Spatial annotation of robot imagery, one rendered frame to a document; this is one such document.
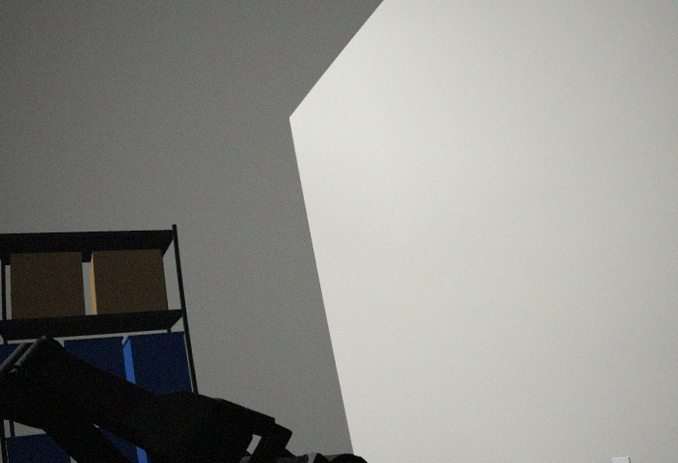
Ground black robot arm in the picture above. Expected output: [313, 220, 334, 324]
[0, 335, 367, 463]

